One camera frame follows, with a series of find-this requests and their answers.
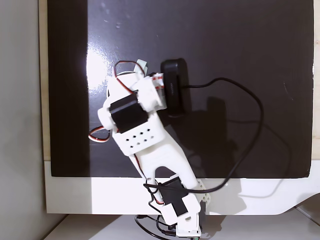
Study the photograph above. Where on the black oval camera box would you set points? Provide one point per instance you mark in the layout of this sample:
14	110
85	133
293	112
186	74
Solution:
175	87

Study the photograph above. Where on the black table mat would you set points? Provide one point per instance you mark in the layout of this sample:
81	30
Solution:
225	37

